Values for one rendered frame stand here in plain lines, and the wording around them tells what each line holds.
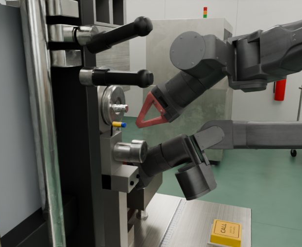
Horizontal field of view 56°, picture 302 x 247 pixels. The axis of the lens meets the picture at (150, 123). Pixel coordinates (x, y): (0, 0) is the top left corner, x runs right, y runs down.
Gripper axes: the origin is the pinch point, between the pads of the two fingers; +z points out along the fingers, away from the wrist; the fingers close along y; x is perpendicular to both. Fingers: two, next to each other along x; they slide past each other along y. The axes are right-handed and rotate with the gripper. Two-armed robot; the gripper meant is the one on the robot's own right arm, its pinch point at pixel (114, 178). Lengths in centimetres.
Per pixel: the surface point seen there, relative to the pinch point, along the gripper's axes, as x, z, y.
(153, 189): -9.3, -1.2, 11.2
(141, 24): 16, -33, -36
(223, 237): -24.9, -14.3, 6.5
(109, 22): 50, 8, 64
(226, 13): 76, -29, 444
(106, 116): 12.9, -11.7, -9.5
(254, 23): 40, -58, 444
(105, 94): 16.5, -13.2, -8.6
